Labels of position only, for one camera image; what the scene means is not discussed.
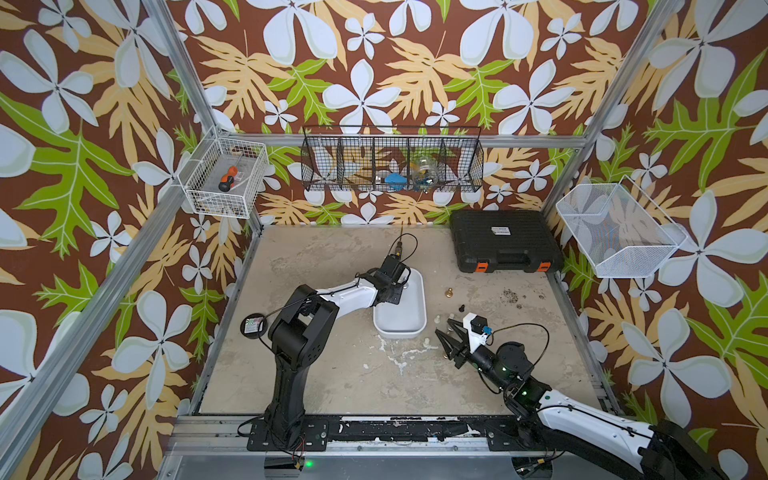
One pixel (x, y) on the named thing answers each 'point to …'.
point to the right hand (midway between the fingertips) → (441, 326)
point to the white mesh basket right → (620, 233)
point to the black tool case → (517, 241)
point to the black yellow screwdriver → (399, 245)
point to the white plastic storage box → (408, 318)
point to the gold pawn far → (449, 293)
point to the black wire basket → (392, 158)
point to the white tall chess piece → (451, 316)
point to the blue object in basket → (396, 181)
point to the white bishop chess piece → (437, 319)
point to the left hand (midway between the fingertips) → (393, 285)
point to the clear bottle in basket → (425, 168)
